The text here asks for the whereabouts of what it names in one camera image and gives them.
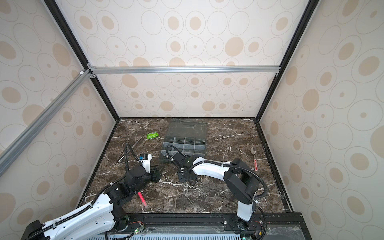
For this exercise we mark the green snack packet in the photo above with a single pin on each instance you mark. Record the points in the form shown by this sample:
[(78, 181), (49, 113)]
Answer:
[(152, 135)]

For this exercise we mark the clear grey compartment organizer box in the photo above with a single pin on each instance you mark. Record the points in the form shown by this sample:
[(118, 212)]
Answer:
[(190, 137)]

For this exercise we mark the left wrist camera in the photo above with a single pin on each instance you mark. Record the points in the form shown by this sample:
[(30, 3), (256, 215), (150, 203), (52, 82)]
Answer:
[(145, 160)]

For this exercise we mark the pink handled metal spoon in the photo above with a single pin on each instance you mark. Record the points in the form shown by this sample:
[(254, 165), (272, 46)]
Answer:
[(253, 151)]

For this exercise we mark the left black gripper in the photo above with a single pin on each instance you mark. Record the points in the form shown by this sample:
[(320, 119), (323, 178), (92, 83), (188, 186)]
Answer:
[(155, 173)]

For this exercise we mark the aluminium frame bar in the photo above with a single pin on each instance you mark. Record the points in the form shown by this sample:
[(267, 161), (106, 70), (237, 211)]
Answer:
[(25, 138), (178, 70)]

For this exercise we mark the aluminium frame bar left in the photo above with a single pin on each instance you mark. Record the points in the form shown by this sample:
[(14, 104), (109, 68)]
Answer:
[(25, 138)]

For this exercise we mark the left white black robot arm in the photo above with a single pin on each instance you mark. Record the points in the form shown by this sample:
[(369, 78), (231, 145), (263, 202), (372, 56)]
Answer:
[(90, 207)]

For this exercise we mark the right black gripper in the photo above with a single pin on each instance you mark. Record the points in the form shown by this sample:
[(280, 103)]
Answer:
[(182, 180)]

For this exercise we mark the metal tongs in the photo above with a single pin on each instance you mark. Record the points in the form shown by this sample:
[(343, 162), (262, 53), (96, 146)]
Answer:
[(129, 151)]

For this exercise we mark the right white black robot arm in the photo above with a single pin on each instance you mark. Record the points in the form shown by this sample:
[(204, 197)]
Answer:
[(243, 182)]

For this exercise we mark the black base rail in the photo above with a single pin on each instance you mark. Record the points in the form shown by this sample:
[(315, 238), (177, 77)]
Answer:
[(258, 224)]

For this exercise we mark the pink marker pen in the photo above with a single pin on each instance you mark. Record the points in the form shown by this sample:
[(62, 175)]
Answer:
[(142, 199)]

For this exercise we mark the aluminium frame bar back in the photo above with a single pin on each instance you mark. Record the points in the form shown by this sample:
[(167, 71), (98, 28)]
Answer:
[(178, 70)]

